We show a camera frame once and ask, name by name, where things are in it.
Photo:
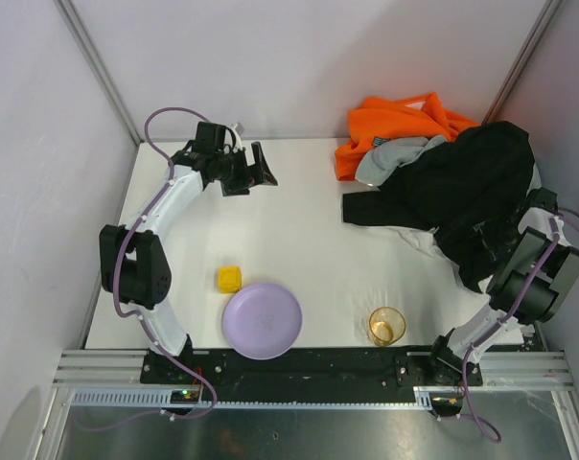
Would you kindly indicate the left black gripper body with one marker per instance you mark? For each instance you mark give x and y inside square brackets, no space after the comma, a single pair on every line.
[244,172]

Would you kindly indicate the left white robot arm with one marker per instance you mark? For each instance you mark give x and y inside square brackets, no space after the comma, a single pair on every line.
[134,265]

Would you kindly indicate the black cloth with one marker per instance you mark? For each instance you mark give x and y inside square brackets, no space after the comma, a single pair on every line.
[467,193]

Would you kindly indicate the amber transparent cup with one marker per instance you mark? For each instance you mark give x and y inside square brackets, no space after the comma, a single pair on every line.
[386,326]

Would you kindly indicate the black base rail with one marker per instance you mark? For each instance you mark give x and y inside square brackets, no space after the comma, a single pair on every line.
[314,375]

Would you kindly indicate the aluminium frame profile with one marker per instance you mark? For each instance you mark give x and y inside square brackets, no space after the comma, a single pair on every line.
[526,408]

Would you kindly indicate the yellow cube block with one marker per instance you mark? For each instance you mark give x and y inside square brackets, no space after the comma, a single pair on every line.
[230,279]

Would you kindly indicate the grey slotted cable duct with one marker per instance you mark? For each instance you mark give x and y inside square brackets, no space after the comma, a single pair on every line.
[183,399]

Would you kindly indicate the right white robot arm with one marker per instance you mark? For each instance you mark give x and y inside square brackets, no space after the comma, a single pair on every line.
[530,286]

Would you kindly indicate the lilac plastic plate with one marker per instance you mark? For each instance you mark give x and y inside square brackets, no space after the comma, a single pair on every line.
[262,321]

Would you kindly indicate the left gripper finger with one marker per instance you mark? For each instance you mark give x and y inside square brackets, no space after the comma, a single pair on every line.
[258,153]
[261,174]

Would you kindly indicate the orange cloth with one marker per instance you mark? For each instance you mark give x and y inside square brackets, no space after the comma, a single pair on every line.
[378,120]

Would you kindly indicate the grey cloth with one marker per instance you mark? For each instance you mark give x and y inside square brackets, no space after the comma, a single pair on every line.
[378,164]

